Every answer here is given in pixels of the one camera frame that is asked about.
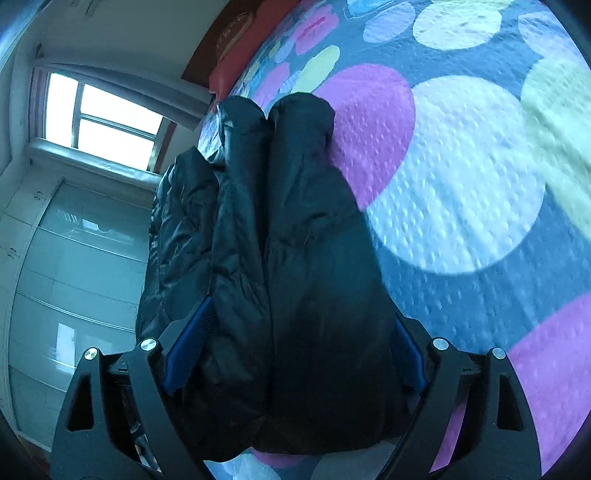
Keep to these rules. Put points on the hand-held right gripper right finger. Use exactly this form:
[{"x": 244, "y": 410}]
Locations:
[{"x": 408, "y": 355}]

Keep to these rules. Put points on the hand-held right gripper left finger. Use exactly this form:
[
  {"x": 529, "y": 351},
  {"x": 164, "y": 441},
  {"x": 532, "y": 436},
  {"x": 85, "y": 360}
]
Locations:
[{"x": 194, "y": 332}]

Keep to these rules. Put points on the black puffer jacket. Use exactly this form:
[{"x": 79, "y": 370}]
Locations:
[{"x": 300, "y": 277}]

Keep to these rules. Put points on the glass door wardrobe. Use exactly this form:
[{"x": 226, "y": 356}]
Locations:
[{"x": 69, "y": 277}]

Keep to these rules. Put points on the polka dot bed blanket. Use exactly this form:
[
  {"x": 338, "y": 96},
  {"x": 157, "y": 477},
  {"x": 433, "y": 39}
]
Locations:
[{"x": 461, "y": 184}]

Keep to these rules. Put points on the window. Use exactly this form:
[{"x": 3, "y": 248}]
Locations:
[{"x": 101, "y": 124}]

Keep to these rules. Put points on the white curtain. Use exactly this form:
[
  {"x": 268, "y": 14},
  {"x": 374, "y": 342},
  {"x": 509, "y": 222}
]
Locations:
[{"x": 152, "y": 97}]

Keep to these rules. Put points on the red pillow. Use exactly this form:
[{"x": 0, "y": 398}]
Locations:
[{"x": 249, "y": 50}]

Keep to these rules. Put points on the brown wooden headboard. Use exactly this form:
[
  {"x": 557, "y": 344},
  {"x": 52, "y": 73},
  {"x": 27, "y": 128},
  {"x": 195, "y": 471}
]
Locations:
[{"x": 217, "y": 41}]

